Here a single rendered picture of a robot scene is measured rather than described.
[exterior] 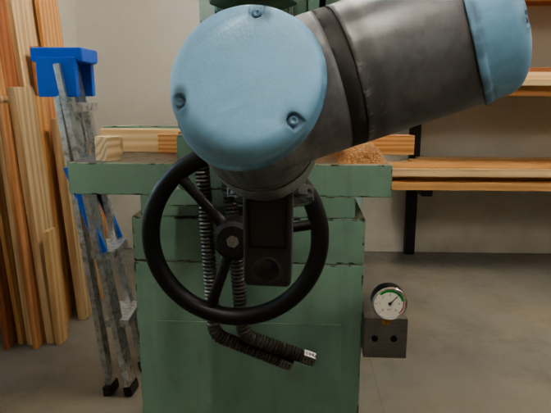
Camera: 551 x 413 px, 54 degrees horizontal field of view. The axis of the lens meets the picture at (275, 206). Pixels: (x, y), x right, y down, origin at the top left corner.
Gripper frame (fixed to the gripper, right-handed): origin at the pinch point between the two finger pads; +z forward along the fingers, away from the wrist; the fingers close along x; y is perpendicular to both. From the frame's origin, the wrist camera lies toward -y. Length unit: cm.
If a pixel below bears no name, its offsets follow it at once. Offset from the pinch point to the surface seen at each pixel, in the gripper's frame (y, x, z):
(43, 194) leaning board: 24, 103, 148
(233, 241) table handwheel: -3.3, 7.1, 15.0
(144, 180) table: 9.0, 26.1, 31.8
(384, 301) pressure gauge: -12.3, -17.8, 33.1
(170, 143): 19, 25, 45
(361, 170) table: 11.1, -13.6, 31.1
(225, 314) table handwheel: -14.3, 8.6, 20.5
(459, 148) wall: 75, -99, 267
